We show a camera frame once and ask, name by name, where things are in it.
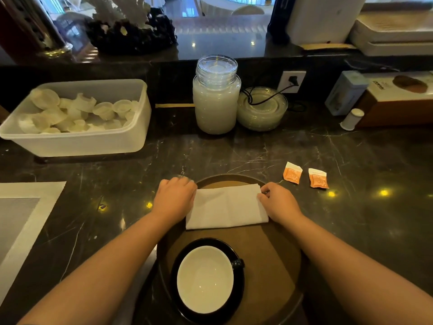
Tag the person's left hand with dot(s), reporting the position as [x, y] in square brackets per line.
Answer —
[174, 199]

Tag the person's right hand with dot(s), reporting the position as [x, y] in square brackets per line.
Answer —
[280, 204]

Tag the orange sachet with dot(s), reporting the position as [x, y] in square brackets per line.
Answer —
[292, 174]
[318, 180]

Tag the black saucer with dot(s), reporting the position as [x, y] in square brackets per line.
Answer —
[203, 241]

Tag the white napkin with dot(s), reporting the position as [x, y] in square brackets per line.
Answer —
[226, 206]

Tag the round brown tray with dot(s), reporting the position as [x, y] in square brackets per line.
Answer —
[270, 260]

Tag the black and white cup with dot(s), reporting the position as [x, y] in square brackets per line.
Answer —
[203, 280]

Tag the person's left forearm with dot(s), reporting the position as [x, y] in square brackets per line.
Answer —
[101, 277]

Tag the person's right forearm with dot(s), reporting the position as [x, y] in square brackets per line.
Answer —
[355, 277]

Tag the short stack of glass plates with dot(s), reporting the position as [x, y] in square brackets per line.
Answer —
[262, 116]

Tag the tall stack of glass plates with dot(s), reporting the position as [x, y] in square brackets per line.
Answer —
[216, 111]

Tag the translucent white plastic tub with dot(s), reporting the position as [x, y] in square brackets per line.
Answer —
[84, 142]

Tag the small white shaker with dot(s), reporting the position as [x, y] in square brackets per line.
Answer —
[351, 120]

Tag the pale rectangular tin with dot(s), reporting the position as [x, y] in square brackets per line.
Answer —
[345, 94]

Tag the stack of small glass dishes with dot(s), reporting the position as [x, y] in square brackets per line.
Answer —
[216, 69]

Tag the brown box with white lid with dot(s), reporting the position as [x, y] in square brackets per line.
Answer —
[389, 113]

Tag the grey woven placemat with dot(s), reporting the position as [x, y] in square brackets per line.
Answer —
[17, 216]

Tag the thin wooden board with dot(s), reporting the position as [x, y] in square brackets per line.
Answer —
[328, 46]

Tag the black rock ornament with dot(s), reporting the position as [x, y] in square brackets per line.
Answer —
[135, 38]

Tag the white appliance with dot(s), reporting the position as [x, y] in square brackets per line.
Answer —
[324, 18]

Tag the white coral ornament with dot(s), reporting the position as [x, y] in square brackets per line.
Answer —
[115, 8]

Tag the white wall socket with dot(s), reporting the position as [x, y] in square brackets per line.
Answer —
[284, 81]

